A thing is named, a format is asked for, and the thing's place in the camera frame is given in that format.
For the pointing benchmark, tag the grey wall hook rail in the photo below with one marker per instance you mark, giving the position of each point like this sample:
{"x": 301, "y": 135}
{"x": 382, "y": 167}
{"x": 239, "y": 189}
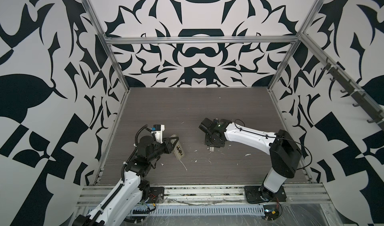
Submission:
{"x": 350, "y": 88}

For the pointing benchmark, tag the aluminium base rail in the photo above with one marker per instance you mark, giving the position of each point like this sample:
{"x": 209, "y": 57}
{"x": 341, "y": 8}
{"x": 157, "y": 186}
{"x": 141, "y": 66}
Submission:
{"x": 211, "y": 194}

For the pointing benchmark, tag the white remote control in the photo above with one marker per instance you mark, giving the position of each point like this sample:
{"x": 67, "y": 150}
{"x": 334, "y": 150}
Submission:
{"x": 178, "y": 151}

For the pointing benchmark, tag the white slotted cable duct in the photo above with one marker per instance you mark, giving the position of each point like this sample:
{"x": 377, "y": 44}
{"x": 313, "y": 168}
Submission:
{"x": 206, "y": 210}

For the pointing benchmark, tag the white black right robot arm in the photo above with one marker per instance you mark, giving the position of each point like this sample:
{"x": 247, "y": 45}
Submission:
{"x": 281, "y": 153}

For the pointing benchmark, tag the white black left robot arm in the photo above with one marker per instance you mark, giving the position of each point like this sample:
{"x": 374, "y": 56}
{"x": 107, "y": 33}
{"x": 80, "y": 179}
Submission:
{"x": 132, "y": 188}

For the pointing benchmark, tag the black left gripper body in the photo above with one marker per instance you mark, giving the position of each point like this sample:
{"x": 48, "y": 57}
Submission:
{"x": 166, "y": 148}

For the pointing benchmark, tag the small green circuit board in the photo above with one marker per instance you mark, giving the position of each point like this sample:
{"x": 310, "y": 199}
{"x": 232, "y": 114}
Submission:
{"x": 271, "y": 214}

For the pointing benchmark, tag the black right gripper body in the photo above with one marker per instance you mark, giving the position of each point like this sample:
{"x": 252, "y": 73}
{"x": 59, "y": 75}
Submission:
{"x": 209, "y": 141}

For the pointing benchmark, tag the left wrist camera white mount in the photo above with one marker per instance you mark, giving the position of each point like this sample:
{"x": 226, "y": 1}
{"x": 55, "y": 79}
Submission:
{"x": 157, "y": 132}

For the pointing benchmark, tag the aluminium cage frame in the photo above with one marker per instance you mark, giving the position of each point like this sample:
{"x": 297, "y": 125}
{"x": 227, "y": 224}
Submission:
{"x": 258, "y": 61}

